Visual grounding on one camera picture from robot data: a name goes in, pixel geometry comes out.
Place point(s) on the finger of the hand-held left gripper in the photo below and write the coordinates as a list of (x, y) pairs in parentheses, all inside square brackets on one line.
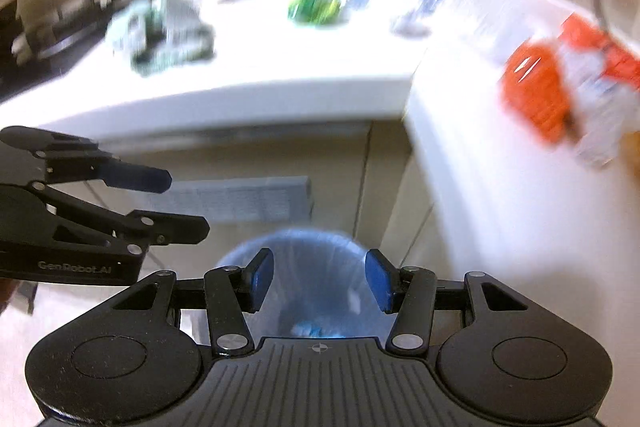
[(140, 179), (180, 229)]

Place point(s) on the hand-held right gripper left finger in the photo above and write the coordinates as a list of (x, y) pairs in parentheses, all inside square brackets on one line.
[(260, 279)]

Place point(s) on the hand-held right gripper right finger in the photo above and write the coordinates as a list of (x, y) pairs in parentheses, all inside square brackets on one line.
[(379, 279)]

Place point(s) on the blue-lined plastic waste basket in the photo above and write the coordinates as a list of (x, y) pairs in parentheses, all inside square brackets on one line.
[(320, 267)]

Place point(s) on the orange plastic bag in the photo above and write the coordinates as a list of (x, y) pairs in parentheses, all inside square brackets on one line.
[(537, 92)]

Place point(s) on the silver cabinet vent grille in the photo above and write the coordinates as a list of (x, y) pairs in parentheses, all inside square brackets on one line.
[(240, 199)]

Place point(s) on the beige kitchen cabinet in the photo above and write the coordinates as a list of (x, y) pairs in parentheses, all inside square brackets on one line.
[(390, 187)]

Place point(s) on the green dish cloth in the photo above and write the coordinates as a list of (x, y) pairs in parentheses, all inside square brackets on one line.
[(160, 42)]

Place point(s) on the black gas stove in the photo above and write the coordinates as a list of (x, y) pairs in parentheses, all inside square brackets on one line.
[(45, 42)]

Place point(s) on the green snack packet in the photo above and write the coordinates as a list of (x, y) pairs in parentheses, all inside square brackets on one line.
[(315, 4)]

